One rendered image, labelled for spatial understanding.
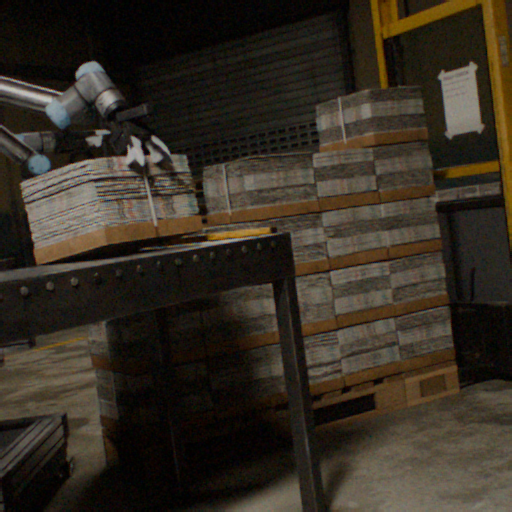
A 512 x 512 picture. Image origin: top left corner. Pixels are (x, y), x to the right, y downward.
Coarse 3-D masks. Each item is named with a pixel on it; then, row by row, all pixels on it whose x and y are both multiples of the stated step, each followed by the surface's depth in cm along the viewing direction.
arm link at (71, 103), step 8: (72, 88) 250; (64, 96) 250; (72, 96) 249; (80, 96) 249; (48, 104) 252; (56, 104) 250; (64, 104) 249; (72, 104) 249; (80, 104) 250; (88, 104) 251; (48, 112) 250; (56, 112) 250; (64, 112) 250; (72, 112) 250; (80, 112) 252; (56, 120) 250; (64, 120) 251; (72, 120) 253; (80, 120) 258
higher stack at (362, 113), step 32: (352, 96) 376; (384, 96) 372; (416, 96) 380; (320, 128) 398; (352, 128) 379; (384, 128) 371; (416, 128) 380; (384, 160) 370; (416, 160) 379; (384, 224) 370; (416, 224) 379; (416, 256) 378; (416, 288) 378; (416, 320) 377; (448, 320) 386; (416, 352) 376; (416, 384) 376; (448, 384) 385
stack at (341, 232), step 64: (320, 256) 353; (128, 320) 312; (192, 320) 324; (256, 320) 338; (320, 320) 353; (384, 320) 369; (128, 384) 318; (192, 384) 324; (256, 384) 337; (384, 384) 368; (128, 448) 325; (192, 448) 345; (256, 448) 336
